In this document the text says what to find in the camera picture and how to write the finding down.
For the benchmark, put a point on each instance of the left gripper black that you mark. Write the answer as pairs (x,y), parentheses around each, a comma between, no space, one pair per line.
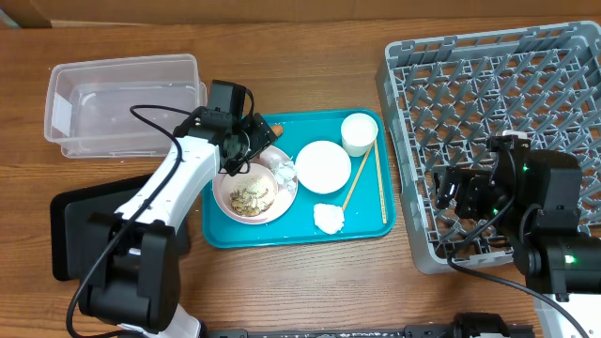
(262,135)

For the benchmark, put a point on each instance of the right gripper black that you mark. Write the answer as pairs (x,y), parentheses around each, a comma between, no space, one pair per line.
(470,190)

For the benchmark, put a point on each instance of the foil-like white paper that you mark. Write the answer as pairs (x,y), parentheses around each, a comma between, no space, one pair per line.
(285,173)

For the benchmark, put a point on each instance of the white cup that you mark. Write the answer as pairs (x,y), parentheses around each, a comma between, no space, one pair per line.
(358,131)

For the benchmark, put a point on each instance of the white tissue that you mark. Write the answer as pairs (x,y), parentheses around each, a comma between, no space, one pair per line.
(329,218)

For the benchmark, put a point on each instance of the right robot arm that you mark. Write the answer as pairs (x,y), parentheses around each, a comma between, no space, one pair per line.
(531,197)

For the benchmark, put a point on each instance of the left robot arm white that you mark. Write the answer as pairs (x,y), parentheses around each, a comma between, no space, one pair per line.
(130,263)

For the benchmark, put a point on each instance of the grey dishwasher rack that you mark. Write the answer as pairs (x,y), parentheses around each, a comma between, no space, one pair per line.
(441,98)

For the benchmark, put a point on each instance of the carrot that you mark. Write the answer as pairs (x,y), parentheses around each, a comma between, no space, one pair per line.
(277,130)

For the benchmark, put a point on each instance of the food scraps in bowl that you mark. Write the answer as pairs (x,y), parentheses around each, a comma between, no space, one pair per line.
(252,196)

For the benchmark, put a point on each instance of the teal tray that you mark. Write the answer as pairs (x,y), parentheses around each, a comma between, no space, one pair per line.
(296,225)

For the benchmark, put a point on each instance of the right wooden chopstick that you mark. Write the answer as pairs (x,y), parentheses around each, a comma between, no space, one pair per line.
(380,183)

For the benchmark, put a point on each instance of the wooden chopstick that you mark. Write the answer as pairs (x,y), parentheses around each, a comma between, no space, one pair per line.
(357,176)
(380,183)

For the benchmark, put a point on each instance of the left wooden chopstick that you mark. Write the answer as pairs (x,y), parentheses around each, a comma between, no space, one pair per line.
(357,176)

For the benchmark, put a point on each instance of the clear plastic bin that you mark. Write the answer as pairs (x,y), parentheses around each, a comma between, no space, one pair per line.
(87,109)

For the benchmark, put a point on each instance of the black bin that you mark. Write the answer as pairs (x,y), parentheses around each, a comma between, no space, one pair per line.
(69,214)

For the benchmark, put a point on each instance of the black rail bottom edge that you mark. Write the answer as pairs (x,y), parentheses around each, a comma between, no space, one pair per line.
(464,325)

